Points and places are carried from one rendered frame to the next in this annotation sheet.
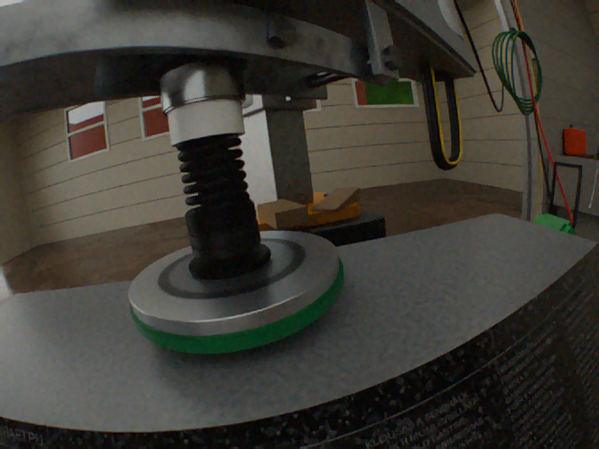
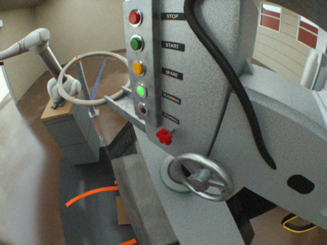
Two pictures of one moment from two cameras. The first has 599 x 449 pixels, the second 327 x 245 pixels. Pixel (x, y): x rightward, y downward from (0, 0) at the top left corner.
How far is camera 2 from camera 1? 56 cm
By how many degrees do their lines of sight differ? 75
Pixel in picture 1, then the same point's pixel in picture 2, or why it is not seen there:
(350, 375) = (162, 196)
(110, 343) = (166, 154)
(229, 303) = (166, 175)
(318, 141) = not seen: outside the picture
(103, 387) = (154, 160)
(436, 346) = (167, 210)
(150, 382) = (158, 167)
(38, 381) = (150, 148)
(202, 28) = not seen: hidden behind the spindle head
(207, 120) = not seen: hidden behind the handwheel
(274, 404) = (156, 186)
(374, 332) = (173, 200)
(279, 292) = (169, 182)
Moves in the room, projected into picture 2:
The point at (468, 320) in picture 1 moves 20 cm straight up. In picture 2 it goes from (172, 218) to (176, 209)
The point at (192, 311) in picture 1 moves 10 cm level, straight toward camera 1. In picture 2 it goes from (163, 170) to (144, 182)
